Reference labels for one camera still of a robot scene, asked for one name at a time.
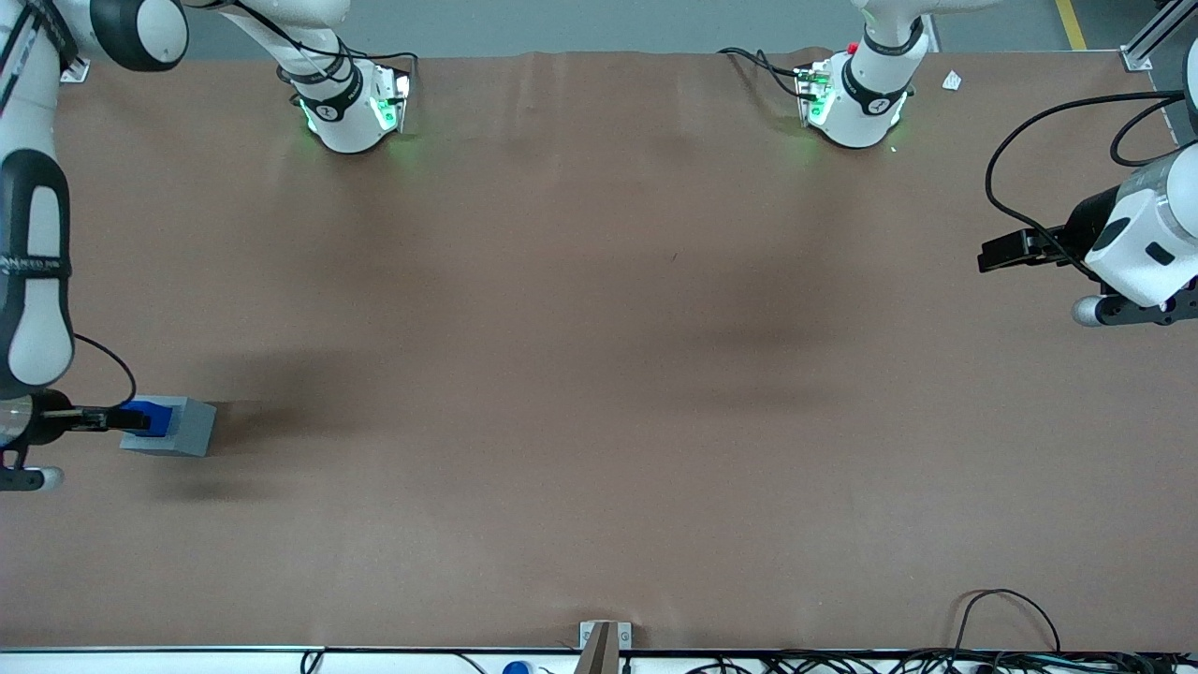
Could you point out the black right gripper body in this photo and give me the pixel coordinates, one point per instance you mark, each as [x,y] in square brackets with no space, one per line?
[49,420]

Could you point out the brown table cover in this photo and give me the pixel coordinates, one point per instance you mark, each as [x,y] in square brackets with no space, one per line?
[599,393]

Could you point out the metal bracket with brown post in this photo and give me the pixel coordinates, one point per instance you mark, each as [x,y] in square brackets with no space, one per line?
[604,641]

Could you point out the blue plastic part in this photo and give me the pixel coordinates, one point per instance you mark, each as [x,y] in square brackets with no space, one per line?
[161,417]

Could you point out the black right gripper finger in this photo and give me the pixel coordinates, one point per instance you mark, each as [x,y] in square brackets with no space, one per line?
[103,426]
[103,413]

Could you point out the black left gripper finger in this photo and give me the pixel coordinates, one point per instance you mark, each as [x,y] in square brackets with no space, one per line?
[1006,253]
[1050,245]

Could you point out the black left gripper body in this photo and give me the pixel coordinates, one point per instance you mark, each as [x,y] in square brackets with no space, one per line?
[1086,222]

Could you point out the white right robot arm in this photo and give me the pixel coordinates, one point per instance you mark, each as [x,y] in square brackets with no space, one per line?
[37,328]

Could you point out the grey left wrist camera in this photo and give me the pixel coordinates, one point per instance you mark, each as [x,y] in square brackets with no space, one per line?
[1123,311]

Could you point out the aluminium frame post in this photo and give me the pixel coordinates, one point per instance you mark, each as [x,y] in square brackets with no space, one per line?
[77,70]
[1146,42]

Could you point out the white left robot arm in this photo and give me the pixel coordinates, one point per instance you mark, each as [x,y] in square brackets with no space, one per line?
[866,103]

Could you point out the gray square base block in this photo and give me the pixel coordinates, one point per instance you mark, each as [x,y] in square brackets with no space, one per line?
[192,431]

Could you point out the white paper scrap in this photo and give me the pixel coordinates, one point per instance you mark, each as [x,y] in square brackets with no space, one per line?
[952,80]

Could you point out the yellow floor tape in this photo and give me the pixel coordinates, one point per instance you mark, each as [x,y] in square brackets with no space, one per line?
[1072,23]

